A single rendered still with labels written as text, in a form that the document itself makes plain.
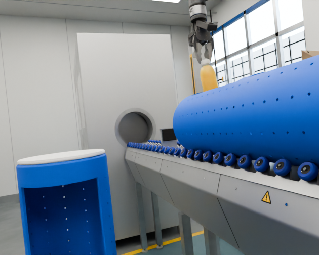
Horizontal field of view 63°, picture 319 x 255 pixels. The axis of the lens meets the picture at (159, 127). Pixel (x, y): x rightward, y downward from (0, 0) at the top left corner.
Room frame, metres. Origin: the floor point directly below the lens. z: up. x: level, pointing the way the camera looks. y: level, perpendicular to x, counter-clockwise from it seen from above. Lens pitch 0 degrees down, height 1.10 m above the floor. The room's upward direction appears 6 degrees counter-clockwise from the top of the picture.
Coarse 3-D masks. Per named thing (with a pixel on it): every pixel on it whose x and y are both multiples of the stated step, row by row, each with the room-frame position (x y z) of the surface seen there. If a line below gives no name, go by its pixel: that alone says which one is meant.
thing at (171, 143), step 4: (164, 128) 1.66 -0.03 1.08; (168, 128) 1.67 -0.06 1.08; (172, 128) 1.66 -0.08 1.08; (160, 132) 1.67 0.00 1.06; (164, 132) 1.64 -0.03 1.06; (168, 132) 1.65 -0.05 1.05; (172, 132) 1.66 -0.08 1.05; (164, 136) 1.64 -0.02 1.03; (168, 136) 1.65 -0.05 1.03; (172, 136) 1.66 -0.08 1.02; (164, 140) 1.64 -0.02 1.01; (168, 140) 1.65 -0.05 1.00; (172, 140) 1.67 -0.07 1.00; (176, 140) 1.68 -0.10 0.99; (164, 144) 1.66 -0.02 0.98; (168, 144) 1.66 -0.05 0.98; (172, 144) 1.67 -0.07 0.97; (176, 144) 1.68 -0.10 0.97
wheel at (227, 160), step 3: (231, 153) 0.87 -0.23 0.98; (228, 156) 0.88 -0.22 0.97; (231, 156) 0.86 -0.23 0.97; (234, 156) 0.86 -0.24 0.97; (225, 159) 0.88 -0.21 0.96; (228, 159) 0.87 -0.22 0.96; (231, 159) 0.85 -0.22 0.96; (234, 159) 0.85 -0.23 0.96; (225, 162) 0.87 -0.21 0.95; (228, 162) 0.86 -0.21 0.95; (231, 162) 0.85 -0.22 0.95; (234, 162) 0.85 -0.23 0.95; (228, 165) 0.86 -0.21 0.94
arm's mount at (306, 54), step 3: (303, 51) 1.03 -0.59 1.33; (306, 51) 1.04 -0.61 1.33; (309, 51) 1.05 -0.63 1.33; (312, 51) 1.06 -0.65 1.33; (315, 51) 1.07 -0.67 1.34; (318, 51) 1.08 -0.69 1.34; (303, 54) 1.03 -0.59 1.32; (306, 54) 1.02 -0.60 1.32; (309, 54) 1.01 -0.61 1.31; (312, 54) 1.02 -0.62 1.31; (315, 54) 1.03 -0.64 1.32; (318, 54) 1.04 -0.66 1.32; (303, 57) 1.03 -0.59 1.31; (306, 57) 1.02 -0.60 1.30; (309, 57) 1.01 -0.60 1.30
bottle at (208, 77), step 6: (204, 66) 1.15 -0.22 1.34; (210, 66) 1.14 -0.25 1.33; (204, 72) 1.14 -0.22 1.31; (210, 72) 1.13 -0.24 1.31; (204, 78) 1.14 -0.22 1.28; (210, 78) 1.13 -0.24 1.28; (216, 78) 1.15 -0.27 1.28; (204, 84) 1.15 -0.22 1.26; (210, 84) 1.13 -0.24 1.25; (216, 84) 1.14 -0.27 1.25; (204, 90) 1.15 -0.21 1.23
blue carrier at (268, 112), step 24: (264, 72) 0.74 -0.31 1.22; (288, 72) 0.62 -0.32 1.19; (312, 72) 0.54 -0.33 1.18; (192, 96) 1.14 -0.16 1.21; (216, 96) 0.90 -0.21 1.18; (240, 96) 0.75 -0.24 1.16; (264, 96) 0.65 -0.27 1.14; (288, 96) 0.58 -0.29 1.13; (312, 96) 0.52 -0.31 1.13; (192, 120) 1.02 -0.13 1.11; (216, 120) 0.86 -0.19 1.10; (240, 120) 0.74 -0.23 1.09; (264, 120) 0.65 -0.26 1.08; (288, 120) 0.58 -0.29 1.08; (312, 120) 0.52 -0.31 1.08; (192, 144) 1.10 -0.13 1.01; (216, 144) 0.91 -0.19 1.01; (240, 144) 0.78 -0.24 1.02; (264, 144) 0.68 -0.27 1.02; (288, 144) 0.60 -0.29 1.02; (312, 144) 0.54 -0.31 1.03
